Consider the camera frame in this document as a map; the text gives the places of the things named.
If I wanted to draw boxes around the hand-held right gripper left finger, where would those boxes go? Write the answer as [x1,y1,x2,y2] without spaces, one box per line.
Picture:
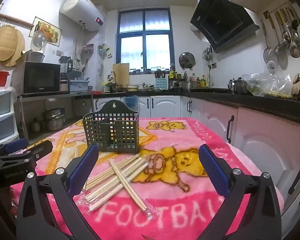
[15,143,100,240]

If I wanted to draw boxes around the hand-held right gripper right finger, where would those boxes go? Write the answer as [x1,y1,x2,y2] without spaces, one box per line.
[199,144,283,240]

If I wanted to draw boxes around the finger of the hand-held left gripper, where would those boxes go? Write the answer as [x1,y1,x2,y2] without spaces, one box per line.
[0,140,53,167]
[0,138,28,157]

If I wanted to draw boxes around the wooden chopstick pair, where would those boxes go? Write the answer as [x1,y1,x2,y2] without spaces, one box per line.
[85,158,147,196]
[84,154,140,190]
[85,162,150,203]
[108,158,157,217]
[86,177,140,213]

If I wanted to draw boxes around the perforated plastic utensil basket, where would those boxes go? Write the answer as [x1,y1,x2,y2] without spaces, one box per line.
[82,99,140,154]

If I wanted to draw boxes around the row of hanging kitchen utensils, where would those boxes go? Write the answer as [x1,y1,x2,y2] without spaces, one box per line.
[261,4,300,65]

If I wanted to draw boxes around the plastic drawer unit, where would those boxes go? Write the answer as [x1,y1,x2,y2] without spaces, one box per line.
[0,86,19,145]

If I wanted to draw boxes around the stacked steel pots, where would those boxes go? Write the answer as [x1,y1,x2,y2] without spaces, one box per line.
[42,108,65,132]

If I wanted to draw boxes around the pink printed blanket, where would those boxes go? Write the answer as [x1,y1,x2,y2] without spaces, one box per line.
[10,117,284,240]

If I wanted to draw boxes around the steel shelf table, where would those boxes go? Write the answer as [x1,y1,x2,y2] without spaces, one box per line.
[17,91,94,140]

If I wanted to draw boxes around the black microwave oven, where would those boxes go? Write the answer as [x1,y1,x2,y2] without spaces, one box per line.
[12,61,62,96]

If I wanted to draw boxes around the blue plastic dish box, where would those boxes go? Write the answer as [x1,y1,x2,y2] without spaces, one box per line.
[69,79,89,92]

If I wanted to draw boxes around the black kitchen countertop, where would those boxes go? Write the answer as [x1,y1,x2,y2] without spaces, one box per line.
[92,87,300,127]

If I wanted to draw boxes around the countertop blender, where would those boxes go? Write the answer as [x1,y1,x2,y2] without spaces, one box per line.
[59,56,73,80]

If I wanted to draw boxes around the small steel kettle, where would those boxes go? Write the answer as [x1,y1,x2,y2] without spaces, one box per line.
[227,79,237,94]

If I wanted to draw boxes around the blue plastic bag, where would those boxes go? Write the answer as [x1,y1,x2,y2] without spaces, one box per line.
[124,95,138,108]

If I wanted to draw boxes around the light blue knife block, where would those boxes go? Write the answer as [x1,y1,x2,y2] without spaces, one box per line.
[154,77,168,90]

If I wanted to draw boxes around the round bamboo tray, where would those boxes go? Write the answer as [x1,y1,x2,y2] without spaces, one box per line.
[0,26,22,62]

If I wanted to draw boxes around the clear plastic bag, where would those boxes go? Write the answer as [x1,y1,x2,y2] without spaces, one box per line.
[241,61,294,98]

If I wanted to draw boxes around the steel sink faucet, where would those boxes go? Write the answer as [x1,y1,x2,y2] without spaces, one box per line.
[107,71,118,85]

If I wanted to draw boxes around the wooden cutting board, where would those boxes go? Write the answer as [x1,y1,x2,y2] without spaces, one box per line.
[112,63,130,87]

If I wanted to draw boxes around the glass pot lid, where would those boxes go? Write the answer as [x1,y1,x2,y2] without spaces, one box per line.
[31,29,48,52]

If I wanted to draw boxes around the steel pot lid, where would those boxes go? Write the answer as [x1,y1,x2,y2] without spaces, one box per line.
[179,52,196,69]

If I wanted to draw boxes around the small hanging kitchen tools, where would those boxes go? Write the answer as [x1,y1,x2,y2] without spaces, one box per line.
[202,45,213,62]

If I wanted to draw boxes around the row of spice jars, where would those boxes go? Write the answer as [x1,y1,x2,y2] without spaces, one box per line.
[129,66,170,75]

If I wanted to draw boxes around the blue framed window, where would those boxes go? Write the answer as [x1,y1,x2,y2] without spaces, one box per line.
[116,9,175,74]

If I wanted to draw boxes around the white water heater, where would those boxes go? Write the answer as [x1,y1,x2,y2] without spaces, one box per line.
[59,0,106,32]

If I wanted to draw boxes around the black range hood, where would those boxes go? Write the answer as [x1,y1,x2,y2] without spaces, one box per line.
[190,0,260,54]

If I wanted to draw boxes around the fruit wall picture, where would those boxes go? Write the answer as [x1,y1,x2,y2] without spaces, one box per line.
[29,16,62,47]

